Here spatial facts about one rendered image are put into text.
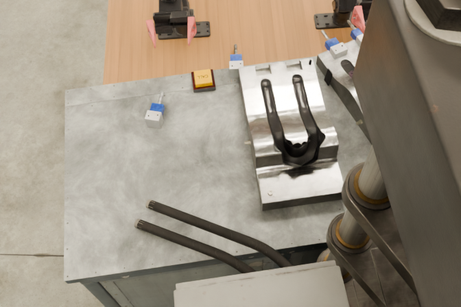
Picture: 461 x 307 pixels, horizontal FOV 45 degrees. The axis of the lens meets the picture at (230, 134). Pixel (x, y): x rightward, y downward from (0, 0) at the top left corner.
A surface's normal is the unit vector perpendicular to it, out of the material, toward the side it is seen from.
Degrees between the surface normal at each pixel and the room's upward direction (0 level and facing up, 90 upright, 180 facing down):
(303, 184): 0
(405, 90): 90
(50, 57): 0
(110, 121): 0
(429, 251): 90
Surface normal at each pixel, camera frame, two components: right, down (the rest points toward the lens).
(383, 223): -0.04, -0.49
